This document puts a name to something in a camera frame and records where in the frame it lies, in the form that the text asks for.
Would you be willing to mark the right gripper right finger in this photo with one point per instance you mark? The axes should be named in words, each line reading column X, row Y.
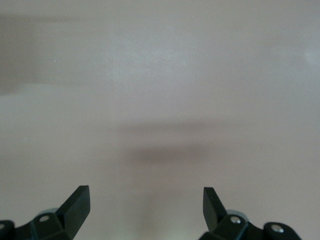
column 212, row 207

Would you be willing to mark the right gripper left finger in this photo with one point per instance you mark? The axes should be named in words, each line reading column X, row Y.
column 75, row 207

